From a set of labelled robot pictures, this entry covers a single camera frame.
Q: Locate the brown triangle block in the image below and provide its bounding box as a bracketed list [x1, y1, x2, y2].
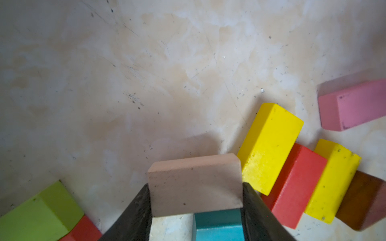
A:
[336, 171, 386, 231]

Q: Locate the teal rectangular block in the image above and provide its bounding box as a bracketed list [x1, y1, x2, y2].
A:
[192, 209, 245, 241]

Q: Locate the red block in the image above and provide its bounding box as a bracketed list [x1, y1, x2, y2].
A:
[59, 215, 102, 241]
[261, 143, 327, 229]

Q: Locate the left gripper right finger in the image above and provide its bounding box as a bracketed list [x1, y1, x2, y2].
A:
[241, 182, 296, 241]

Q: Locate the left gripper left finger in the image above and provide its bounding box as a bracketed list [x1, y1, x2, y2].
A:
[100, 184, 152, 241]

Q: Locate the pink block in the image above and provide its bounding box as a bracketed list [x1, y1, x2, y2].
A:
[318, 79, 386, 132]

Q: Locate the yellow block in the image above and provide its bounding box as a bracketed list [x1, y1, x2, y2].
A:
[305, 139, 361, 224]
[237, 103, 304, 196]

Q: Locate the lime green block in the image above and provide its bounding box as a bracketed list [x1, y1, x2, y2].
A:
[1, 181, 84, 241]

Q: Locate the beige rectangular block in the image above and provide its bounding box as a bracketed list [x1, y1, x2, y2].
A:
[147, 153, 243, 218]

